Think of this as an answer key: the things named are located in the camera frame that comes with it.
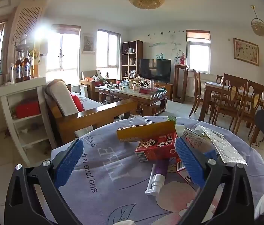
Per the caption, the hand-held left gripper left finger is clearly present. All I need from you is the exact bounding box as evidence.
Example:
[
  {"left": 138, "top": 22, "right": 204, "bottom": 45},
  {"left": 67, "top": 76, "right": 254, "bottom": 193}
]
[{"left": 4, "top": 138, "right": 84, "bottom": 225}]

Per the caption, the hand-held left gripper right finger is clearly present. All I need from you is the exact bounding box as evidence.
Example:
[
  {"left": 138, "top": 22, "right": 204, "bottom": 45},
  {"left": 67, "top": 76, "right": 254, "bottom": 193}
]
[{"left": 175, "top": 137, "right": 255, "bottom": 225}]

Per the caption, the small red white carton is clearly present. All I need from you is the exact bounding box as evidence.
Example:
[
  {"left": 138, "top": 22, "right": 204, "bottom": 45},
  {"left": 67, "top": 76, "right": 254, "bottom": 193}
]
[{"left": 169, "top": 157, "right": 194, "bottom": 184}]

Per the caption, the white blue carton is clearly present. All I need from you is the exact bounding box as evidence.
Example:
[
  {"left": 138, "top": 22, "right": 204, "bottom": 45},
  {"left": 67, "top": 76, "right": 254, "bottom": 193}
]
[{"left": 181, "top": 128, "right": 218, "bottom": 161}]

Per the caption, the purple tube with white cap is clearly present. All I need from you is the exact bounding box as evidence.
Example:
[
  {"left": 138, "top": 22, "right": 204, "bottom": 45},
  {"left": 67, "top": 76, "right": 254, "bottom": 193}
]
[{"left": 145, "top": 158, "right": 170, "bottom": 196}]

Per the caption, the white plastic bottle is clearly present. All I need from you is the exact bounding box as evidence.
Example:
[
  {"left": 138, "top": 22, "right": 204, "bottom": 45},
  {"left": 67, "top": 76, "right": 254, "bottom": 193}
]
[{"left": 175, "top": 124, "right": 186, "bottom": 138}]

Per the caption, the red face print milk carton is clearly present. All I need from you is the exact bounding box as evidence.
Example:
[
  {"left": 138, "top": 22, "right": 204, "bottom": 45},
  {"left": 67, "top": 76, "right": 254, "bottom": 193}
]
[{"left": 134, "top": 131, "right": 178, "bottom": 163}]

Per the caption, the silver foil packet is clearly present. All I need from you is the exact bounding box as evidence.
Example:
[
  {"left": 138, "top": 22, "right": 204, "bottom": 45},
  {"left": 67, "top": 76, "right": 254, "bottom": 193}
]
[{"left": 195, "top": 125, "right": 248, "bottom": 166}]

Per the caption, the purple printed tablecloth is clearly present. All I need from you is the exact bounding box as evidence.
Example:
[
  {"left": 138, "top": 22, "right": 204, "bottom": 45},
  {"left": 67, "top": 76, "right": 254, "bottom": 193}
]
[{"left": 51, "top": 115, "right": 264, "bottom": 225}]

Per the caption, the wooden dining table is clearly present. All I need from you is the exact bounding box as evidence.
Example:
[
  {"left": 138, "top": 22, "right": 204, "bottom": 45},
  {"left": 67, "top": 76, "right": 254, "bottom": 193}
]
[{"left": 198, "top": 81, "right": 264, "bottom": 132}]

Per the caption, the red cushion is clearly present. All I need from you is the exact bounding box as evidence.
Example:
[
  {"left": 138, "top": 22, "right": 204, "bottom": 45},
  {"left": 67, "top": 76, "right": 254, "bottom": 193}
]
[{"left": 70, "top": 92, "right": 86, "bottom": 112}]

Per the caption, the wooden sofa with grey cushions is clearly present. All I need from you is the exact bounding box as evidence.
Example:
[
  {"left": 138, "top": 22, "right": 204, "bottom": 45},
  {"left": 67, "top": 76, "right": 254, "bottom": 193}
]
[{"left": 44, "top": 79, "right": 138, "bottom": 145}]

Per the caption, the red box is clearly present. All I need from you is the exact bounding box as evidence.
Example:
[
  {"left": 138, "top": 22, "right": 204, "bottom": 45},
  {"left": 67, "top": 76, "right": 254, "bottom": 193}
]
[{"left": 14, "top": 99, "right": 41, "bottom": 119}]

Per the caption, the large framed flower picture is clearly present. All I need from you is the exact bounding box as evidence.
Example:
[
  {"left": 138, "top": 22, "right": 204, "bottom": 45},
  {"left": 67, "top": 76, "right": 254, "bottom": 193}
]
[{"left": 233, "top": 37, "right": 260, "bottom": 67}]

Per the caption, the white radiator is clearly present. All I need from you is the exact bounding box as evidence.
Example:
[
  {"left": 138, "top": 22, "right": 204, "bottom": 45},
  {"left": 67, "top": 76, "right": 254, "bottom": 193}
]
[{"left": 185, "top": 76, "right": 208, "bottom": 98}]

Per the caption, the wooden television stand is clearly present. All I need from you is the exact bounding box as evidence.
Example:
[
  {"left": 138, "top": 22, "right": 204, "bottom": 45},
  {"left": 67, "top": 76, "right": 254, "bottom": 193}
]
[{"left": 156, "top": 82, "right": 174, "bottom": 100}]

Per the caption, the tall wooden plant stand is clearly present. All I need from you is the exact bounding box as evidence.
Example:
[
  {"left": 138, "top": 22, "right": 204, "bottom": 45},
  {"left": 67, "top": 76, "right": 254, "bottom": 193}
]
[{"left": 174, "top": 64, "right": 189, "bottom": 104}]

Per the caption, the wooden armchair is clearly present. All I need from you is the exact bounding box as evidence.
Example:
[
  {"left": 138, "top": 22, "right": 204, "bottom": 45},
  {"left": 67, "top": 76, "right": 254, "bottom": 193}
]
[{"left": 79, "top": 70, "right": 117, "bottom": 101}]

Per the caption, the wooden coffee table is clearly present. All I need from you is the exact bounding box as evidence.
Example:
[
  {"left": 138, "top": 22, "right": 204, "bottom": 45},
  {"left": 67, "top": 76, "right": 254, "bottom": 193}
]
[{"left": 98, "top": 84, "right": 168, "bottom": 117}]

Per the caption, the pile of small household items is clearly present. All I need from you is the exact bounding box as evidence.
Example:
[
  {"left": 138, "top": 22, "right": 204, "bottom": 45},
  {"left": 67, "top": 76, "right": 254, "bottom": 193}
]
[{"left": 106, "top": 76, "right": 167, "bottom": 95}]

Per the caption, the hanging pendant lamp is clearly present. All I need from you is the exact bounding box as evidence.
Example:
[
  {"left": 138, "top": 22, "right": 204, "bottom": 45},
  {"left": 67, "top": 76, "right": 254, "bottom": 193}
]
[{"left": 250, "top": 5, "right": 264, "bottom": 37}]

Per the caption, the white open shelf unit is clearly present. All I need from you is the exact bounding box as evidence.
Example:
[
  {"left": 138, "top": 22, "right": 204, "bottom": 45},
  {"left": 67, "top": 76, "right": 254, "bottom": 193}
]
[{"left": 0, "top": 77, "right": 58, "bottom": 167}]

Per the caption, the black flat television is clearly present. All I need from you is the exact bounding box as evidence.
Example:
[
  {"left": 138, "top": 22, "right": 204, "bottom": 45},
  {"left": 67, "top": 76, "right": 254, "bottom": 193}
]
[{"left": 138, "top": 58, "right": 172, "bottom": 84}]

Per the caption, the brown beer bottle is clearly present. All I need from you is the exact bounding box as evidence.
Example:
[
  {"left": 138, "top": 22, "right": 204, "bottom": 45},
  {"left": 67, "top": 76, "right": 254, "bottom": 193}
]
[
  {"left": 22, "top": 50, "right": 32, "bottom": 81},
  {"left": 14, "top": 51, "right": 24, "bottom": 83}
]

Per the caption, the small framed picture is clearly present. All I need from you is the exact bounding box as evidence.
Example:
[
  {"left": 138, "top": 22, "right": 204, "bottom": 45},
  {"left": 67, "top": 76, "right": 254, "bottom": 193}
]
[{"left": 82, "top": 33, "right": 95, "bottom": 54}]

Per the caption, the wooden bookshelf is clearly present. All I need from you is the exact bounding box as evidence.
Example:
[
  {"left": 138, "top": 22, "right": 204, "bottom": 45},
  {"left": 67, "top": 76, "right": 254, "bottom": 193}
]
[{"left": 121, "top": 40, "right": 144, "bottom": 81}]

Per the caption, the white lattice panel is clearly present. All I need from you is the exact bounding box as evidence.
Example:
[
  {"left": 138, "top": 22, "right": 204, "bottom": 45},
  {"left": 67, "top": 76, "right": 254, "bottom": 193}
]
[{"left": 6, "top": 6, "right": 44, "bottom": 80}]

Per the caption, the bird and bamboo wall decal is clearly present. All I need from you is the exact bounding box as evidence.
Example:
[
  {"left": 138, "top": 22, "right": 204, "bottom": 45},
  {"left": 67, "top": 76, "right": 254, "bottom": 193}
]
[{"left": 147, "top": 30, "right": 185, "bottom": 59}]

